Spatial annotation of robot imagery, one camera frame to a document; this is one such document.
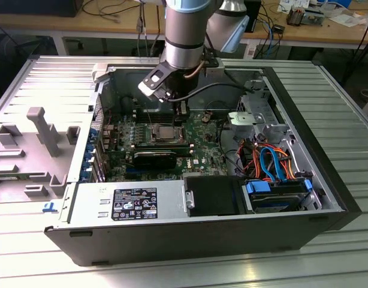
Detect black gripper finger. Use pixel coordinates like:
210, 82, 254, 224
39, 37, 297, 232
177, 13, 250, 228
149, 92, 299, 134
174, 101, 189, 127

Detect CPU socket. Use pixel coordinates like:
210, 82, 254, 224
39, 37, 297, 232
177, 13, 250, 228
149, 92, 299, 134
147, 121, 186, 144

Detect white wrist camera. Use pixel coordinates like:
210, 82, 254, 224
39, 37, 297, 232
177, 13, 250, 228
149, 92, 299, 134
138, 63, 173, 104

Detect white cartons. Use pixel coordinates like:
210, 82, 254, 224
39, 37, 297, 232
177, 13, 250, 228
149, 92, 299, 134
278, 0, 311, 13

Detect blue expansion slot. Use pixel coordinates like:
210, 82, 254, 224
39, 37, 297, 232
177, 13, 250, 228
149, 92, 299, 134
125, 169, 161, 178

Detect blue wire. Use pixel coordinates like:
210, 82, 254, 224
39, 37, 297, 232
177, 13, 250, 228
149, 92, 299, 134
259, 145, 286, 182

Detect wooden bench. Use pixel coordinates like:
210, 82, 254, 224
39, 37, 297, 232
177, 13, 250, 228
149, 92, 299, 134
0, 0, 368, 50

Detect hard disk in blue carrier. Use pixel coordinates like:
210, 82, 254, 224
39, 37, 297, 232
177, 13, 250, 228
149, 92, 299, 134
245, 178, 313, 214

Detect orange wire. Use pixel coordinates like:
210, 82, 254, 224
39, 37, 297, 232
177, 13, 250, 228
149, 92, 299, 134
238, 143, 264, 178
273, 146, 296, 180

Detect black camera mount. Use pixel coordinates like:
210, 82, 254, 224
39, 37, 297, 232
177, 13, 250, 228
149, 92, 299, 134
201, 50, 226, 74

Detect silver round-embossed bracket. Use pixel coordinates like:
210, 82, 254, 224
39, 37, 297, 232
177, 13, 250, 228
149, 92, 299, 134
227, 110, 265, 140

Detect silver drive cage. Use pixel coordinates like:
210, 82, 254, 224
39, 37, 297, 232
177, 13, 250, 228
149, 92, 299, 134
236, 78, 294, 143

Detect black graphics card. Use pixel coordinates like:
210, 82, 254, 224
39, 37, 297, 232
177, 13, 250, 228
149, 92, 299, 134
131, 149, 178, 169

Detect grey parts rack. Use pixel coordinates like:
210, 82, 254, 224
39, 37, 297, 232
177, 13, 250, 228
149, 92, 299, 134
0, 106, 82, 205

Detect white papers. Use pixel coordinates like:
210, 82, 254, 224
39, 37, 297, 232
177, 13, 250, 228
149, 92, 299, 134
327, 7, 368, 29

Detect black upright box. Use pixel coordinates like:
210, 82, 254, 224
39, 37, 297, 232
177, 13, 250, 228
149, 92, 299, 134
244, 0, 263, 33

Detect black PC case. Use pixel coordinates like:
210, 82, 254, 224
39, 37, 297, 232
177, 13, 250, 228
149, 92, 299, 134
43, 55, 362, 267

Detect black monitor box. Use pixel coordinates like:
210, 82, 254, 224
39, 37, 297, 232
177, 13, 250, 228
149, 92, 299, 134
0, 0, 80, 18

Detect silver power supply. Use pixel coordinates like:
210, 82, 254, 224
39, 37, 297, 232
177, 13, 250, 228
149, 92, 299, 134
59, 179, 188, 224

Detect copper coil heatsink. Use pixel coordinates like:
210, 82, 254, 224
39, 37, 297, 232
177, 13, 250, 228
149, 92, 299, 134
286, 7, 305, 27

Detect black camera cable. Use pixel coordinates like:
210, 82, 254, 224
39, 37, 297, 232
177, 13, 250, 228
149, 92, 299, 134
162, 83, 248, 104

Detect grey device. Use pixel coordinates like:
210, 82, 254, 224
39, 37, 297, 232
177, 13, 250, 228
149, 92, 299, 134
302, 8, 326, 25

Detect green motherboard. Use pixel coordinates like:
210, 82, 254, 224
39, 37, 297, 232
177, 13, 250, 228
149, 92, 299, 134
103, 110, 234, 182

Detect silver CPU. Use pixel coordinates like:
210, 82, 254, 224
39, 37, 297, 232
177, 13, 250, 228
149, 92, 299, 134
156, 125, 178, 140

